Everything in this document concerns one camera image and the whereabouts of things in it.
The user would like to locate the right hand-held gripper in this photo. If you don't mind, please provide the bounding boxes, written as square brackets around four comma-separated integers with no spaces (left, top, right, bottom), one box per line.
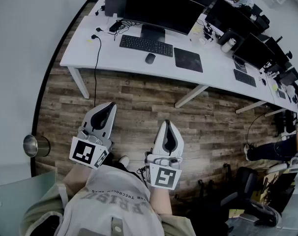
[144,119,185,191]

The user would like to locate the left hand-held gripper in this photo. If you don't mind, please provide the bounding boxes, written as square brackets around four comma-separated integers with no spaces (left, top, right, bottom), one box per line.
[69,102,118,170]

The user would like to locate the black keyboard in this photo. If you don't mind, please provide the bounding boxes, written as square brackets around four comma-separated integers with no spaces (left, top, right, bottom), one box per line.
[119,34,174,58]

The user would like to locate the person's left forearm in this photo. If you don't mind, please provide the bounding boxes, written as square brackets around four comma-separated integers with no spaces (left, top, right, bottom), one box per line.
[62,163,96,197]

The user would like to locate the person's right forearm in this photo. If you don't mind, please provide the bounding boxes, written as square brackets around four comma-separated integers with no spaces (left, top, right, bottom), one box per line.
[148,186,174,216]

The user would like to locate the dark grey mouse pad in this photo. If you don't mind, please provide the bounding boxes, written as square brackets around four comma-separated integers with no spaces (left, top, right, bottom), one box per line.
[173,47,204,74]

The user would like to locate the small dark keyboard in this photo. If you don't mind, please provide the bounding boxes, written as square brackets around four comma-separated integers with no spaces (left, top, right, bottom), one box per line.
[233,68,257,88]

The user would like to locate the white desk leg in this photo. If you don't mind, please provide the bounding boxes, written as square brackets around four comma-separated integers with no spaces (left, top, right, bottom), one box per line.
[67,66,90,99]
[174,84,209,109]
[235,100,268,115]
[264,108,287,118]

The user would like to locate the black trousers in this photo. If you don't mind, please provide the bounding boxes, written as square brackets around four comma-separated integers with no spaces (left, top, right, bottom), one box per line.
[99,151,150,184]

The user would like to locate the white shoe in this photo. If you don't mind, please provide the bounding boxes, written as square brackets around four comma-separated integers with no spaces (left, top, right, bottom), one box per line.
[118,155,130,167]

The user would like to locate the steel waste bin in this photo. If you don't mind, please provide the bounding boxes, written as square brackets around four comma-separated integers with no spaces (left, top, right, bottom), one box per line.
[23,134,51,158]

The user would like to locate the grey printed t-shirt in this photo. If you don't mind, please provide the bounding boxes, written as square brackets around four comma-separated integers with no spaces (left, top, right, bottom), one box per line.
[57,165,164,236]

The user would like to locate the black power adapter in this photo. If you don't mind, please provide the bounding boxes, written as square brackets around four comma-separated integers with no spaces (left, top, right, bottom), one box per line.
[109,21,124,33]

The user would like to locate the black office chair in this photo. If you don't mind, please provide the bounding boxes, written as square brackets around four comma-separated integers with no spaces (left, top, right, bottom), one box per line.
[219,165,283,228]

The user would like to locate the clear plastic bag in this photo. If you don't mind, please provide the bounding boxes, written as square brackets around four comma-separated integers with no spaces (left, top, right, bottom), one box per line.
[189,30,209,47]

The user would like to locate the white bottle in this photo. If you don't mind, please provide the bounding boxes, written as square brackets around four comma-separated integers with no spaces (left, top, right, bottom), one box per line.
[221,37,237,54]

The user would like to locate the frosted glass panel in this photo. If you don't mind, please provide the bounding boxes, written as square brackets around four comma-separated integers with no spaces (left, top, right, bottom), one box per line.
[0,170,66,236]

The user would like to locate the dark desk divider panel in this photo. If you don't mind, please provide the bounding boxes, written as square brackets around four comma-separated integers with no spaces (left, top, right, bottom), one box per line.
[104,0,128,18]

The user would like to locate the black curved monitor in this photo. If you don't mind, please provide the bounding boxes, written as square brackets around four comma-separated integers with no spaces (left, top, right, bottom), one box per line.
[233,32,275,70]

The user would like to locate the large black monitor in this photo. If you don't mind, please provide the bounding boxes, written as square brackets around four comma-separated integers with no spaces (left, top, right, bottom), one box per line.
[122,0,206,43]

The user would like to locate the wide black monitor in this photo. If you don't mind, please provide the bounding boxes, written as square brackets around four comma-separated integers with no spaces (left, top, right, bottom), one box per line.
[204,0,261,38]

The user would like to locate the long black cable with plug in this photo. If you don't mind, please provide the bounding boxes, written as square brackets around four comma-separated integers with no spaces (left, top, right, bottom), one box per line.
[90,33,102,108]

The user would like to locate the tangled black cables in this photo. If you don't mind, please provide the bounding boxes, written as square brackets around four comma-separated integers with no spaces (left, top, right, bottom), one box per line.
[107,18,143,42]

